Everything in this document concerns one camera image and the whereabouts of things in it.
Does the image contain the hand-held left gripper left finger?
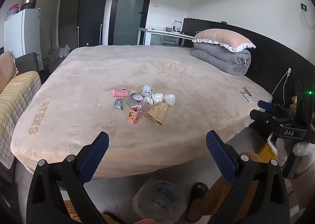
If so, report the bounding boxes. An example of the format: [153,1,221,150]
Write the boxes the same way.
[27,131,123,224]

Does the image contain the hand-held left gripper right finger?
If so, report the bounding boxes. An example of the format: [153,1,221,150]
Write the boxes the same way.
[206,130,291,224]

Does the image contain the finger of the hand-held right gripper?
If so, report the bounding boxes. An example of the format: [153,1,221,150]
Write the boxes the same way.
[257,100,296,116]
[250,109,294,127]

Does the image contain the pink drink carton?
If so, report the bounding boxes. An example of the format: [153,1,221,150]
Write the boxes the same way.
[128,106,142,124]

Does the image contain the colourful snack wrapper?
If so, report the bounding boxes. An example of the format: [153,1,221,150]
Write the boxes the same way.
[113,98,126,110]

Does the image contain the clear plastic trash bag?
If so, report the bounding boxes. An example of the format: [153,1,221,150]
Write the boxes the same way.
[132,177,187,222]

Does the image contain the brown paper bag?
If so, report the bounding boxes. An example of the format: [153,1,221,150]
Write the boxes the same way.
[142,102,168,126]

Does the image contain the white tissue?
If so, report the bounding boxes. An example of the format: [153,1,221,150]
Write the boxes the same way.
[164,94,176,106]
[151,93,165,104]

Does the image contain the white striped wrapper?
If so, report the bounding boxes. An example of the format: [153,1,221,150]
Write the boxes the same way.
[142,85,155,105]

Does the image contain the white phone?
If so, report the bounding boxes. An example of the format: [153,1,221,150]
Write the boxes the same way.
[240,91,256,104]

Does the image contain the yellow bin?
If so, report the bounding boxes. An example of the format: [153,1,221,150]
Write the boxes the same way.
[258,132,277,163]

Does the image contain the person's brown fleece pants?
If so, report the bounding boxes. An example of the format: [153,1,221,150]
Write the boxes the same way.
[192,151,264,223]

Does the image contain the black slipper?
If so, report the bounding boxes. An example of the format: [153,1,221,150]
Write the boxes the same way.
[186,182,209,222]

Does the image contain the black headboard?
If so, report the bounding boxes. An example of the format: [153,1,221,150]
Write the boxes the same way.
[182,18,315,116]

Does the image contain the folded grey quilt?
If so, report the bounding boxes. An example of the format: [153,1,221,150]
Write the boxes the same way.
[191,42,251,76]

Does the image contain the pink pillow with white ruffle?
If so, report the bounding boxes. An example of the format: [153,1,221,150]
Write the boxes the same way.
[192,28,256,53]

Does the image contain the bed with beige plush blanket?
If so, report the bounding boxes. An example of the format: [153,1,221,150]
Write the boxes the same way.
[11,44,273,179]

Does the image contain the yellow quilted sofa cover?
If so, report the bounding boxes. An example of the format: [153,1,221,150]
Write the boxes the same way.
[0,70,42,170]

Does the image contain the white plastic shopping bags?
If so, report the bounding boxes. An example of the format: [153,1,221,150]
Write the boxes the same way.
[58,45,71,58]

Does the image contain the dark grey sofa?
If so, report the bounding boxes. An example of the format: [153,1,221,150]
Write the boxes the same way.
[13,52,41,77]

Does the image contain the clear water pitcher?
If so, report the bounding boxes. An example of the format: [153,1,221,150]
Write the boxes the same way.
[170,20,183,33]

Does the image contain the pink quilted cushion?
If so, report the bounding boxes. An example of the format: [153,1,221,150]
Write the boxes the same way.
[0,50,19,94]

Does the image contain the white desk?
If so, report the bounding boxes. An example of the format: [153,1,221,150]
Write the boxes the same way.
[138,27,195,47]

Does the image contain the dark wardrobe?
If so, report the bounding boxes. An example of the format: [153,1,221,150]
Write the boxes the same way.
[58,0,109,47]

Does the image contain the white fridge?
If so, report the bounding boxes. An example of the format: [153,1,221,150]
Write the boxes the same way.
[3,8,41,59]

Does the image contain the frosted glass door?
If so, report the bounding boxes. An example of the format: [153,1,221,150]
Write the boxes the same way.
[109,0,156,46]

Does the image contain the stacked coloured plastic basins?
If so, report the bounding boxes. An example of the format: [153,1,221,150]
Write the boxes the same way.
[6,4,20,19]

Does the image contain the steel cooking pot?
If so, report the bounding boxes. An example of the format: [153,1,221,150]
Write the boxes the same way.
[20,0,37,10]

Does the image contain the white charger with cable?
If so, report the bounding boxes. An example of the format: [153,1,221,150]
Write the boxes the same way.
[272,68,292,106]

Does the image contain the wall socket with plug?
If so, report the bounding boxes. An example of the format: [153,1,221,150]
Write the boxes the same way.
[301,3,315,28]

